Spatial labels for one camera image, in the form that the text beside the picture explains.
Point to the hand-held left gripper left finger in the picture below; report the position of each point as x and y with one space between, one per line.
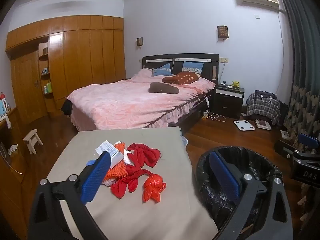
96 177

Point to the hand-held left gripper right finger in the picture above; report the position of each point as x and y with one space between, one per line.
223 177

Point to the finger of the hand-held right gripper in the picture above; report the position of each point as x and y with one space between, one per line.
285 148
307 140

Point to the trash bin with black bag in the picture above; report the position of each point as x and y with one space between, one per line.
215 197

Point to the orange foam net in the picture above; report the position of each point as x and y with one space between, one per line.
117 171

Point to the red cloth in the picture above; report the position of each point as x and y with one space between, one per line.
145 155

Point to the red plastic bag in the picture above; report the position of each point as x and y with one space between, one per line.
153 187

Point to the small white box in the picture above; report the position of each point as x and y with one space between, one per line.
285 135

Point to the scale with red centre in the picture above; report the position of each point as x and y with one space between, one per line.
262 123

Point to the plaid cloth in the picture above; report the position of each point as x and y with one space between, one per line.
262 108

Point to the white bathroom scale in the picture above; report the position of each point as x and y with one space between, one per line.
244 125

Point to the dark bag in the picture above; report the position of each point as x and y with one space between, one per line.
265 94

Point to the dark nightstand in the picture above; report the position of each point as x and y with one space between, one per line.
228 102

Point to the small white stool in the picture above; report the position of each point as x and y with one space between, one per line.
32 138

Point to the black cloth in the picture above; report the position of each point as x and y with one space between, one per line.
67 107

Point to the bed with pink cover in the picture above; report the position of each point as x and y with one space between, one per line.
120 100

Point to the yellow plush toy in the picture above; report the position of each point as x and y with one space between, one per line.
235 84

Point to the dark patterned curtain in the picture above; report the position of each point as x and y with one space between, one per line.
302 55

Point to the white rag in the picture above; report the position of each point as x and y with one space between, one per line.
12 148

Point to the green bottles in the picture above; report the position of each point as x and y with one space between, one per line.
48 87

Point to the red dotted pillow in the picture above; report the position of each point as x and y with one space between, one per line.
182 78

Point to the brown pillow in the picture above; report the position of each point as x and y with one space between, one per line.
162 88

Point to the blue pillow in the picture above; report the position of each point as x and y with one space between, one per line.
161 70
192 66

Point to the white and blue kettle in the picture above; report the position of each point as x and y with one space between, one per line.
3 106

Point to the wooden wardrobe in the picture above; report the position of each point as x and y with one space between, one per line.
82 55

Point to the wall socket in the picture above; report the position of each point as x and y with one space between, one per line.
224 60

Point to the dark wooden bed frame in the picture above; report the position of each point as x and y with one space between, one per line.
177 66

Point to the large wall lamp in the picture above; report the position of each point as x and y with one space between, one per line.
222 32

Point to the small wall lamp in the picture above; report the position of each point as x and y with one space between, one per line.
139 42

